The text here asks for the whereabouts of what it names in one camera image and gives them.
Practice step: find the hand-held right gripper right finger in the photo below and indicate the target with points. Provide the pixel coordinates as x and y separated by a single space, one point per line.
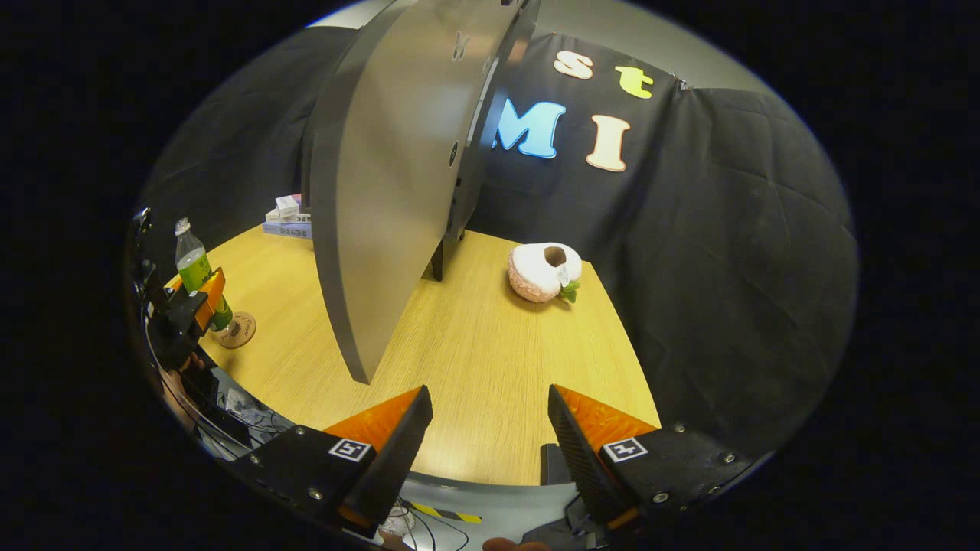
586 459

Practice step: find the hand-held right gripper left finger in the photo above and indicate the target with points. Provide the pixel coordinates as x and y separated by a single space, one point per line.
390 459

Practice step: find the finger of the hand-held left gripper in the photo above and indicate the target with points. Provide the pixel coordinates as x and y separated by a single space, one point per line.
187 310
173 285

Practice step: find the green label bottle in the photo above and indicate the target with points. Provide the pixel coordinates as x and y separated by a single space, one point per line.
191 264

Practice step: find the round brown coaster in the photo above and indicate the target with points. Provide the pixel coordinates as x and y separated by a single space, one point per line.
243 330

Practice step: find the grey cabinet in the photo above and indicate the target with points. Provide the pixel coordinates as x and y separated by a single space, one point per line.
468 207

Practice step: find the black box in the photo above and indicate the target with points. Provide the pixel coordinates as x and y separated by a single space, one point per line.
555 465

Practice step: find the yellow black floor tape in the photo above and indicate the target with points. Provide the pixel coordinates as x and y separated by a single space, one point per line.
448 512

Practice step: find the white pink plush toy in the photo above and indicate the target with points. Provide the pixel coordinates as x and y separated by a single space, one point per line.
536 275

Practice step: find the black backdrop cloth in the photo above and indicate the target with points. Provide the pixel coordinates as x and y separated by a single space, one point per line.
727 268

